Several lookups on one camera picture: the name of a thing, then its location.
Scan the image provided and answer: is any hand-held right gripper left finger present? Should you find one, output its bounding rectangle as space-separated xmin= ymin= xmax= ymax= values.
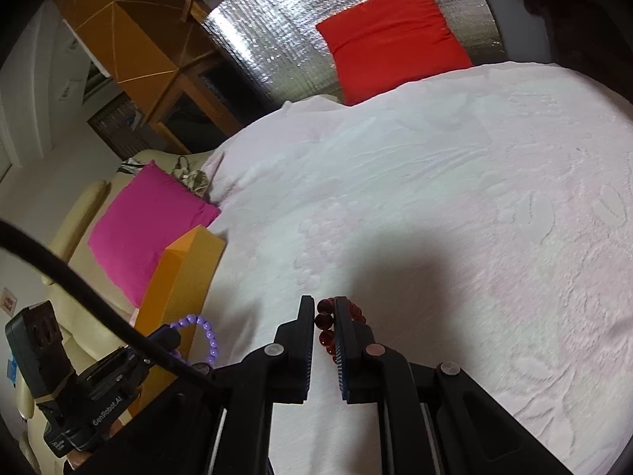
xmin=131 ymin=295 xmax=317 ymax=475

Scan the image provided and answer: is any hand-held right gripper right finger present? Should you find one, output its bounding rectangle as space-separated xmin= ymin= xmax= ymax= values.
xmin=333 ymin=296 xmax=575 ymax=475

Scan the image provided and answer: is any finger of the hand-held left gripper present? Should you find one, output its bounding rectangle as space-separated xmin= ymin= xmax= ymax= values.
xmin=142 ymin=324 xmax=182 ymax=363

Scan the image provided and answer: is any red bead bracelet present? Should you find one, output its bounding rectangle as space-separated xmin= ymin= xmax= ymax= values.
xmin=315 ymin=297 xmax=368 ymax=365

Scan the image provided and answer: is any purple bead bracelet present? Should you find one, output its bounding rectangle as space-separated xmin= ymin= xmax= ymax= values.
xmin=167 ymin=313 xmax=220 ymax=365

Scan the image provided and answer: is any orange box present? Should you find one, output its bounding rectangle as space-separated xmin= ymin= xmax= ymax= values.
xmin=131 ymin=224 xmax=227 ymax=407

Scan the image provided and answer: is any pink pillow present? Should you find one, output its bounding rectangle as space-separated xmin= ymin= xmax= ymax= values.
xmin=87 ymin=160 xmax=222 ymax=308

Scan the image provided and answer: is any beige sofa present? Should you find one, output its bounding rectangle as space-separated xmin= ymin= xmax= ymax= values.
xmin=15 ymin=148 xmax=218 ymax=475

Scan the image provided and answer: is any grey patterned bag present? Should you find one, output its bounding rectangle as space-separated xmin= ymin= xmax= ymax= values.
xmin=118 ymin=155 xmax=212 ymax=205

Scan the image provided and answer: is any dark woven cabinet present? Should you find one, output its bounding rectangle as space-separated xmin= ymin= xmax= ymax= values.
xmin=88 ymin=96 xmax=165 ymax=160

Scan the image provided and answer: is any wooden cabinet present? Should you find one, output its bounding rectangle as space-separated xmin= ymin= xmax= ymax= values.
xmin=51 ymin=0 xmax=239 ymax=155

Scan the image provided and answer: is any silver insulation sheet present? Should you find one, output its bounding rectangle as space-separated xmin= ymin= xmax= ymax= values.
xmin=200 ymin=0 xmax=506 ymax=110

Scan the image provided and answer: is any red pillow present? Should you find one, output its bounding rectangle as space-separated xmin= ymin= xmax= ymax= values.
xmin=315 ymin=0 xmax=474 ymax=106

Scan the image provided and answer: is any black cable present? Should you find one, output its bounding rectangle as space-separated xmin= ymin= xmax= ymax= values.
xmin=0 ymin=219 xmax=219 ymax=393

